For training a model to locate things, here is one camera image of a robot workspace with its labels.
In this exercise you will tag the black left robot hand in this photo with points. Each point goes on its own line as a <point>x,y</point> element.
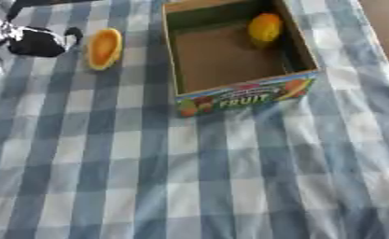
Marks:
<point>36,43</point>

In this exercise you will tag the yellow toy fruit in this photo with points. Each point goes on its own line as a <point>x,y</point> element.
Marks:
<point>265,28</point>

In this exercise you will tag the orange toy papaya half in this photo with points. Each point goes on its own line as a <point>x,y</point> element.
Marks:
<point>105,48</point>

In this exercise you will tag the cardboard box with printed front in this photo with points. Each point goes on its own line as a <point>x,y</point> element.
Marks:
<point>230,62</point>

